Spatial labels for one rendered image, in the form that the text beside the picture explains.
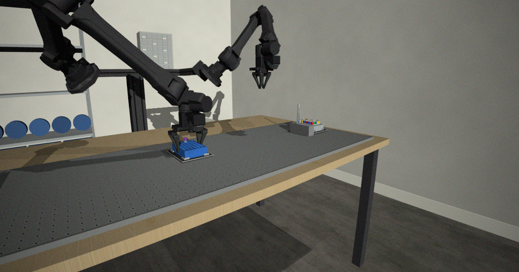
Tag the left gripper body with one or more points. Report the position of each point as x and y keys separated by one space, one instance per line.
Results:
x=260 y=69

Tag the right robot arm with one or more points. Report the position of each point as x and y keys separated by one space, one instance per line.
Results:
x=51 y=15

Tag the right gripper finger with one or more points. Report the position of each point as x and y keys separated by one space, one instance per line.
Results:
x=176 y=140
x=201 y=134

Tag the blue tube carrier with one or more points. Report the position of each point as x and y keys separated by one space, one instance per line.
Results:
x=190 y=149

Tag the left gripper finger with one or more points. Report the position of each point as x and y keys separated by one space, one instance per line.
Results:
x=266 y=80
x=261 y=75

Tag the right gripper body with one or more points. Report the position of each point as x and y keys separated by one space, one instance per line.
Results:
x=176 y=128

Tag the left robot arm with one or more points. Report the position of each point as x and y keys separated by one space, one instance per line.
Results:
x=266 y=51

